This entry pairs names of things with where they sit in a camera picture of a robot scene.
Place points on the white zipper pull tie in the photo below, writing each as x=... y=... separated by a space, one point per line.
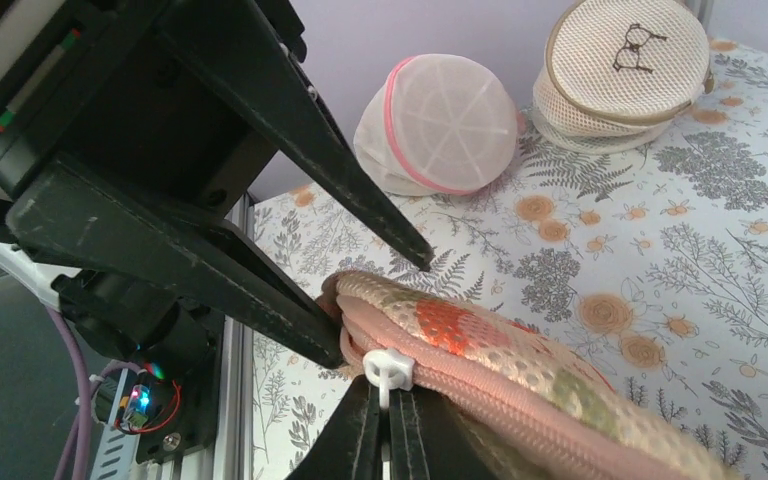
x=388 y=370

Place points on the aluminium front rail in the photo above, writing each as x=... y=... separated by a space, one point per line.
x=193 y=332

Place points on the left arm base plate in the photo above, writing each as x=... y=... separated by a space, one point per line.
x=169 y=416

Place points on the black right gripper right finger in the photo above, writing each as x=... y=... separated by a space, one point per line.
x=426 y=440

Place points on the beige round mesh laundry bag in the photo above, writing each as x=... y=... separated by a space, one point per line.
x=617 y=73

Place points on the floral peach mesh laundry bag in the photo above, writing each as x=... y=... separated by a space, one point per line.
x=535 y=409

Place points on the white pink-trimmed mesh laundry bag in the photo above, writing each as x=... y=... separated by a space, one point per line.
x=440 y=124

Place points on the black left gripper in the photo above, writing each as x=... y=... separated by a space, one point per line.
x=189 y=100

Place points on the floral patterned table mat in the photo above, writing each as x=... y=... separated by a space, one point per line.
x=652 y=264

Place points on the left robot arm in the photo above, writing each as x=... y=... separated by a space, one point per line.
x=112 y=331

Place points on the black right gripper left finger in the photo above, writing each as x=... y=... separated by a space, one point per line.
x=349 y=446

